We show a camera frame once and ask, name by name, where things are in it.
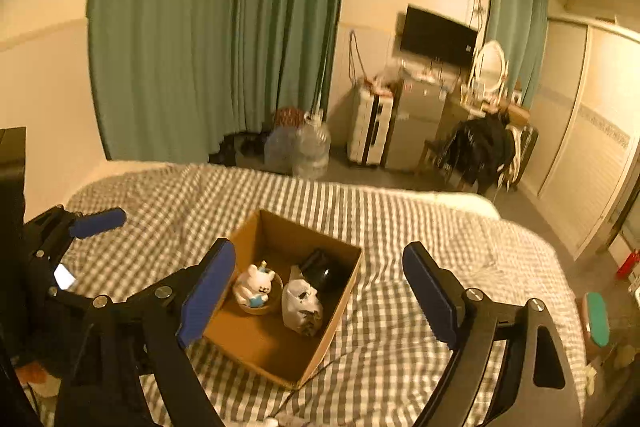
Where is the reddish brown bag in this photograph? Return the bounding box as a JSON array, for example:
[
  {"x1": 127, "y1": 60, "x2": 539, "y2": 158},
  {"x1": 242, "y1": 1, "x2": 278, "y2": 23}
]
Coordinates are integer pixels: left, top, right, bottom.
[{"x1": 273, "y1": 107, "x2": 307, "y2": 128}]

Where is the white suitcase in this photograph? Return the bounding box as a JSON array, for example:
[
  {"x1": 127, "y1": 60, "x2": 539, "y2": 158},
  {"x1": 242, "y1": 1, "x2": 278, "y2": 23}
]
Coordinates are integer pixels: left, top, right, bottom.
[{"x1": 346, "y1": 83, "x2": 396, "y2": 168}]

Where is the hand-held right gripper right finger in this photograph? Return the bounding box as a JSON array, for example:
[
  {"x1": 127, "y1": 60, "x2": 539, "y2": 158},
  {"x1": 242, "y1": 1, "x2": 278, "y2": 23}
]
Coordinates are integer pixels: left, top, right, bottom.
[{"x1": 402, "y1": 241, "x2": 584, "y2": 427}]

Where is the wooden dressing table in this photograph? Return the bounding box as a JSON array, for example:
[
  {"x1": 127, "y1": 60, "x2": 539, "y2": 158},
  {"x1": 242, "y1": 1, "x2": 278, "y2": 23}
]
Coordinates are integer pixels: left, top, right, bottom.
[{"x1": 434, "y1": 94, "x2": 532, "y2": 148}]

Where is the oval white vanity mirror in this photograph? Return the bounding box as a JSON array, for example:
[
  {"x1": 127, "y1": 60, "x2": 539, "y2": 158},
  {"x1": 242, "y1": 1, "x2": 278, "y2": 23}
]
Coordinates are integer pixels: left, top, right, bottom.
[{"x1": 467, "y1": 39, "x2": 507, "y2": 106}]

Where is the brown cardboard box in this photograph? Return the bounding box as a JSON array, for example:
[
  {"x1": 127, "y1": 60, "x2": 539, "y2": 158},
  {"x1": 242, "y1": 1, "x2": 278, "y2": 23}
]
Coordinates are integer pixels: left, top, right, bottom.
[{"x1": 202, "y1": 208, "x2": 363, "y2": 391}]

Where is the dark cloth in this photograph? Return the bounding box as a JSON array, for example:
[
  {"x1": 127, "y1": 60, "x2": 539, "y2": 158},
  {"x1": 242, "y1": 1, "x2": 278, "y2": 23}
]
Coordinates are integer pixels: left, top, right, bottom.
[{"x1": 207, "y1": 132, "x2": 271, "y2": 168}]

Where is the black jacket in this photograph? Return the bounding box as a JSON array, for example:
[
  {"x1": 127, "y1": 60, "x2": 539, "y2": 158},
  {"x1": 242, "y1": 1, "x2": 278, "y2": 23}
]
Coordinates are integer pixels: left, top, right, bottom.
[{"x1": 446, "y1": 114, "x2": 516, "y2": 196}]

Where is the bluish clear water jug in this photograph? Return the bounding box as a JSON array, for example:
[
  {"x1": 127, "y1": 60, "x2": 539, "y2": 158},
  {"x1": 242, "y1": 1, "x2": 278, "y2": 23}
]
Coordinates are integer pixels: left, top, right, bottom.
[{"x1": 263, "y1": 125, "x2": 302, "y2": 174}]

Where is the grey mini fridge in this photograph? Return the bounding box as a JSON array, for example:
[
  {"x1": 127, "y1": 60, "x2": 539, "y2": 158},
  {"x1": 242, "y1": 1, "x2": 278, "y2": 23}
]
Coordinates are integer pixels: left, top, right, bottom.
[{"x1": 382, "y1": 77, "x2": 449, "y2": 173}]

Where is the orange white object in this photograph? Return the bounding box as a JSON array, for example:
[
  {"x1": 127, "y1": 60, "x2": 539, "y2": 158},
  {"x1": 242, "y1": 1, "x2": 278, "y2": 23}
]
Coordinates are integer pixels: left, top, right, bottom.
[{"x1": 15, "y1": 359, "x2": 62, "y2": 401}]

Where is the green topped stool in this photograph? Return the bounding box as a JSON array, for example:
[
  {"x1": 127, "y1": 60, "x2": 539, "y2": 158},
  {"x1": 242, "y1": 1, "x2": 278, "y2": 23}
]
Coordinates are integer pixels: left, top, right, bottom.
[{"x1": 580, "y1": 291, "x2": 612, "y2": 351}]

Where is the wide green curtain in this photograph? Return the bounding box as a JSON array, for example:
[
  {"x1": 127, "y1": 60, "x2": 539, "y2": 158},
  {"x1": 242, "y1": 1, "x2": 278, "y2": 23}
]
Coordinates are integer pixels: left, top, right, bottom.
[{"x1": 86, "y1": 0, "x2": 353, "y2": 160}]

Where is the clear plastic bag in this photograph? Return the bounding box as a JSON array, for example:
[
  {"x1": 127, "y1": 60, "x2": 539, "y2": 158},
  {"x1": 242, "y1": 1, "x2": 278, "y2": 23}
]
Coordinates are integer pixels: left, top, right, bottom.
[{"x1": 280, "y1": 264, "x2": 325, "y2": 338}]

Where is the black wall television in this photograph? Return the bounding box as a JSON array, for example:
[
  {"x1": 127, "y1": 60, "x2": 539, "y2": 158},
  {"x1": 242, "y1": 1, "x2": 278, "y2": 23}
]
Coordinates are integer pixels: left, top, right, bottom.
[{"x1": 400, "y1": 5, "x2": 480, "y2": 69}]

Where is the grey checked bed blanket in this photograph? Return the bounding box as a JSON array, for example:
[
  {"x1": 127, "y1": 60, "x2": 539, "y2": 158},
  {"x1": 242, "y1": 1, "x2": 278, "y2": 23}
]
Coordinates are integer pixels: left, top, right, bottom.
[{"x1": 37, "y1": 162, "x2": 589, "y2": 427}]

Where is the wooden chair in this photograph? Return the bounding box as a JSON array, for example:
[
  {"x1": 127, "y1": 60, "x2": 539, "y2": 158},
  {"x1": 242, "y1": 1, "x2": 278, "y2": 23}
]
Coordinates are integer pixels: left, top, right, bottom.
[{"x1": 419, "y1": 139, "x2": 452, "y2": 178}]

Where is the white bunny figurine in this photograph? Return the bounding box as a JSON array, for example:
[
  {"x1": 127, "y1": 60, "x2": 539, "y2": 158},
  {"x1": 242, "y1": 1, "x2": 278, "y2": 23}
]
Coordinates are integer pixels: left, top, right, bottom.
[{"x1": 232, "y1": 260, "x2": 284, "y2": 317}]

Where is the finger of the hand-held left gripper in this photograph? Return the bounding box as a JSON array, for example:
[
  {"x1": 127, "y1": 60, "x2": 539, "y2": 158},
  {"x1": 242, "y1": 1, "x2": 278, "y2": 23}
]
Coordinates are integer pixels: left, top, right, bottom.
[{"x1": 25, "y1": 205, "x2": 127, "y2": 264}]

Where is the narrow green curtain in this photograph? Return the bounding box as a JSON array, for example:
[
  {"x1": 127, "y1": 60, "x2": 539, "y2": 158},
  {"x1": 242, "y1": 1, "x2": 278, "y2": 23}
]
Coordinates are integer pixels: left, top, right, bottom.
[{"x1": 483, "y1": 0, "x2": 551, "y2": 108}]

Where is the red fire extinguisher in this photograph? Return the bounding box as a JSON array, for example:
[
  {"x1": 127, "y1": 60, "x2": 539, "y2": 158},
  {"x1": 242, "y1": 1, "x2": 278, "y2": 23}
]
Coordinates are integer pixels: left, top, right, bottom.
[{"x1": 615, "y1": 248, "x2": 640, "y2": 281}]

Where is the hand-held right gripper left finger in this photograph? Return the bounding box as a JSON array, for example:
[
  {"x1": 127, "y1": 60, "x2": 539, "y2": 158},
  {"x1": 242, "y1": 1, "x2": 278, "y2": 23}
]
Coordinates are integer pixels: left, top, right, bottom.
[{"x1": 55, "y1": 237, "x2": 237, "y2": 427}]

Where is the black round container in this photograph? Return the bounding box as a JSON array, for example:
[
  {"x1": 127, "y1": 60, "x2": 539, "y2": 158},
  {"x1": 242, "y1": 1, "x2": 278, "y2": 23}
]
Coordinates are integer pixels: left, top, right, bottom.
[{"x1": 298, "y1": 248, "x2": 354, "y2": 296}]

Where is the white sliding wardrobe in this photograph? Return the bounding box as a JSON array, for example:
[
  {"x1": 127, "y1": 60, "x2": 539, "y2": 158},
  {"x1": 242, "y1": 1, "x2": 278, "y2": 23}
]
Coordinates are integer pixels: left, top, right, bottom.
[{"x1": 520, "y1": 17, "x2": 640, "y2": 264}]

